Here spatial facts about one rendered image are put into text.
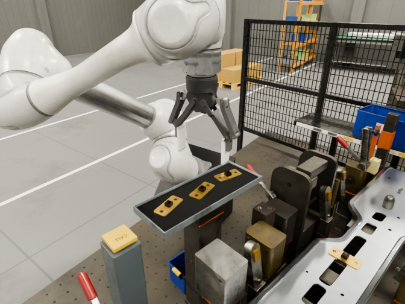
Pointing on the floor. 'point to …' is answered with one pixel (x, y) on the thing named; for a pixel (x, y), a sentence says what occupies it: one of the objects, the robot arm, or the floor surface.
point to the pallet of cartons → (230, 69)
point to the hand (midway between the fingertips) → (202, 152)
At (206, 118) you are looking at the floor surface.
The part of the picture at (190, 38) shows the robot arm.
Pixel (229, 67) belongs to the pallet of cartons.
